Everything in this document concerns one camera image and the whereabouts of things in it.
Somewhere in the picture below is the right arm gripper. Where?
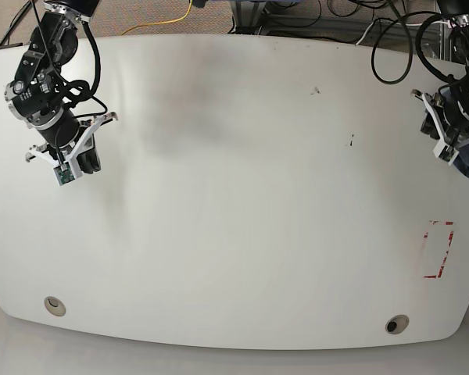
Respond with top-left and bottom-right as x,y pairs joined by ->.
25,111 -> 118,174

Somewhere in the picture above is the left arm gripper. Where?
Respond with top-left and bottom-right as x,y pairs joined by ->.
410,89 -> 469,150

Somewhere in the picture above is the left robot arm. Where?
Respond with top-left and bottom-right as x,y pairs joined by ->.
415,1 -> 469,150

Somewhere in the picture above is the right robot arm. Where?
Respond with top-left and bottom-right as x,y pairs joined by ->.
4,1 -> 117,185

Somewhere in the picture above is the red tape rectangle marking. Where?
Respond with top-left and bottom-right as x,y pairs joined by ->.
420,220 -> 454,280

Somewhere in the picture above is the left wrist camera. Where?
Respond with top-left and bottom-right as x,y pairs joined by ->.
433,139 -> 459,166

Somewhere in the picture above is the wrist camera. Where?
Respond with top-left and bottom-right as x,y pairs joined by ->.
433,139 -> 459,166
53,160 -> 82,186

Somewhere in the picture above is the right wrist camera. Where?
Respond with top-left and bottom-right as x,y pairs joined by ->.
53,160 -> 82,186

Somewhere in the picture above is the white cable on floor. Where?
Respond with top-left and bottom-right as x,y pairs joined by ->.
354,20 -> 377,46

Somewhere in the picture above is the left table cable grommet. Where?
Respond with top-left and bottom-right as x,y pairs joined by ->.
44,296 -> 66,317

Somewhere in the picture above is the table cable grommet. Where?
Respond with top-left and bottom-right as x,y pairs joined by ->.
44,296 -> 66,317
385,315 -> 410,335

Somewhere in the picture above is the yellow cable on floor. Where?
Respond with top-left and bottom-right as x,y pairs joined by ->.
121,0 -> 192,37

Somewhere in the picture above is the right table cable grommet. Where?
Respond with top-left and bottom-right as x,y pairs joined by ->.
385,315 -> 410,335

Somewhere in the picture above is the aluminium frame rail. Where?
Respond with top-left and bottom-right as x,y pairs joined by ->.
229,0 -> 443,45

